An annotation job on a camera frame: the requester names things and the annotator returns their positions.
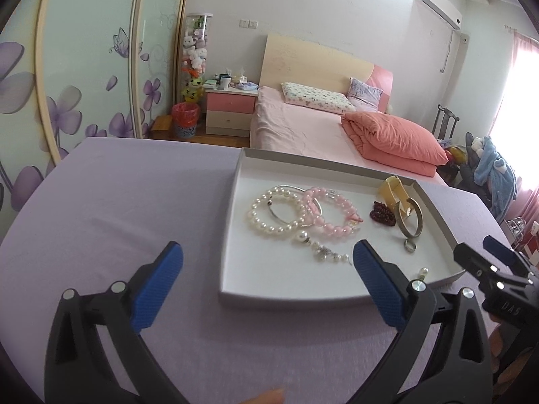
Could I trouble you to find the pink curtain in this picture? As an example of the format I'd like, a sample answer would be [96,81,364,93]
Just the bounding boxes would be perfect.
[488,29,539,228]

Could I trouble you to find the blue plush robe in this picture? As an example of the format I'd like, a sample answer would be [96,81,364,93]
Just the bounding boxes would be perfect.
[474,136,518,224]

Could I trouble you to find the clear plush toy tube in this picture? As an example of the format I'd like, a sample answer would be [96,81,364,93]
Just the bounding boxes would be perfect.
[181,12,214,104]

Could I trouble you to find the colourful plush toy pile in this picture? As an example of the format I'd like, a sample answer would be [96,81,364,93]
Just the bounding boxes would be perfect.
[438,139,468,165]

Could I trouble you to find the pink bead bracelet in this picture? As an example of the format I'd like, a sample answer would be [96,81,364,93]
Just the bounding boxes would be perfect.
[301,186,363,238]

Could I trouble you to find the folded pink quilt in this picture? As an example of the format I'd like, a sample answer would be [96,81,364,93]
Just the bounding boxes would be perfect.
[340,111,449,178]

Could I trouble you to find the floral sliding wardrobe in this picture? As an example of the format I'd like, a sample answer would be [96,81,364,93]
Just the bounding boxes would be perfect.
[0,0,194,215]

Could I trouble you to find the silver bangle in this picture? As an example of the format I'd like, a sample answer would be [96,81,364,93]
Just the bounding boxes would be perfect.
[267,184,324,224]

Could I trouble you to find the red trash bin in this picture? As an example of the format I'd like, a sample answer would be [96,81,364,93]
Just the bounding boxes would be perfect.
[171,102,200,139]

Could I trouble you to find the white tray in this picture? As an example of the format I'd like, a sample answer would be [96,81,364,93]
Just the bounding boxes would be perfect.
[218,147,468,310]

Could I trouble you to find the white air conditioner pipe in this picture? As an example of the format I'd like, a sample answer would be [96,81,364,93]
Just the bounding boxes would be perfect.
[439,29,455,74]

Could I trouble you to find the pink white nightstand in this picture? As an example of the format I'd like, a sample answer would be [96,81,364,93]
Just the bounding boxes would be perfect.
[203,86,258,137]

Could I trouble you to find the grey office chair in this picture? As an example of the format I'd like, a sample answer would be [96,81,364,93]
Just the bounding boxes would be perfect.
[457,132,491,196]

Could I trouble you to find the person's right hand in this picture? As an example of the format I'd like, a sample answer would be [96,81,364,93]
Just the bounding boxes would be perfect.
[490,326,504,388]

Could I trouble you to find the small wooden stool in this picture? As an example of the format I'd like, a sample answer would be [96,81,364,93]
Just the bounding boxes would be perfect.
[148,115,174,139]

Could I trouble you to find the beige bangle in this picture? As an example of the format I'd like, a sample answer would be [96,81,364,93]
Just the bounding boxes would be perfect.
[396,197,425,237]

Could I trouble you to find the silver pearl charm chain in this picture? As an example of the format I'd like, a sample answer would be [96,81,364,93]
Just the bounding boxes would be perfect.
[297,231,354,267]

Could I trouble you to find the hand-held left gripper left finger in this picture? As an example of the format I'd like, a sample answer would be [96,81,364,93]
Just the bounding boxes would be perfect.
[44,241,194,404]

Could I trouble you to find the dark wooden chair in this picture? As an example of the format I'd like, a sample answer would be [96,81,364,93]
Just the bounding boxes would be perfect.
[432,104,459,141]

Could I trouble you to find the pink bed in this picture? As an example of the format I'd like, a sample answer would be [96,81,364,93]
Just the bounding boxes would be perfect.
[250,85,447,186]

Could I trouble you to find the yellow bangle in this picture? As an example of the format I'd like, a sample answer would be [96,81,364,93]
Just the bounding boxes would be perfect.
[377,175,417,217]

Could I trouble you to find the white pearl bracelet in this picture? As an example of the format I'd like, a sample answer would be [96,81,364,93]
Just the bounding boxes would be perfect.
[248,187,310,234]

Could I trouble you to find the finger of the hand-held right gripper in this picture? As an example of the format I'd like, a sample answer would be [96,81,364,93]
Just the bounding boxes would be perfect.
[454,243,527,289]
[483,236,533,278]

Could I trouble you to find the cream pink headboard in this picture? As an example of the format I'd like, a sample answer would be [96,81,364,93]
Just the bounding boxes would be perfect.
[258,33,394,112]

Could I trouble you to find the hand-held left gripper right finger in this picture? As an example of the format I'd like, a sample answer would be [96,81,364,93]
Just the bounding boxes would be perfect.
[353,239,493,404]

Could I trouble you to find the dark red bead bracelet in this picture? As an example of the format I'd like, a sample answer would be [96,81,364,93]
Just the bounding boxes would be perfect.
[370,201,399,226]

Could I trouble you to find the white floral pillow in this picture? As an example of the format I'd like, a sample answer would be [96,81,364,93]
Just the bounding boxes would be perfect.
[281,82,356,115]

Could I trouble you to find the white air conditioner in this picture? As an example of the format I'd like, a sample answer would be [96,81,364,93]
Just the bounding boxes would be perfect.
[414,0,463,31]

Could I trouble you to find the person's left hand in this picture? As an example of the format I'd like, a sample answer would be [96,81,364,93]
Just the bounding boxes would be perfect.
[243,388,285,404]

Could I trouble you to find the purple pillow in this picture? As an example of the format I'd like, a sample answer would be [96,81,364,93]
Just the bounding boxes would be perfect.
[347,77,385,112]

